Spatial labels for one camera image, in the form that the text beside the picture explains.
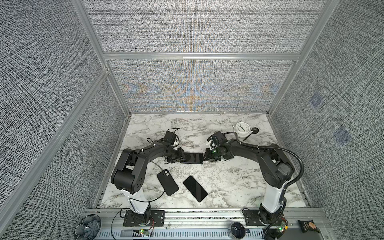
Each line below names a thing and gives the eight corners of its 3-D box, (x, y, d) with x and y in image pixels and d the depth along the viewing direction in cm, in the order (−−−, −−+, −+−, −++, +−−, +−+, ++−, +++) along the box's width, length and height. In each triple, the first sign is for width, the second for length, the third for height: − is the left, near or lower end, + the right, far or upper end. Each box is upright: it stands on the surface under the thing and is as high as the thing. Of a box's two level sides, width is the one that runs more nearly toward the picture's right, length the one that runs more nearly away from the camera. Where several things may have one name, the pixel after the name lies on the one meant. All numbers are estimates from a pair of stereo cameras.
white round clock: (236, 137, 107) (237, 133, 103) (233, 126, 113) (234, 122, 110) (249, 137, 107) (251, 133, 103) (246, 126, 113) (248, 122, 110)
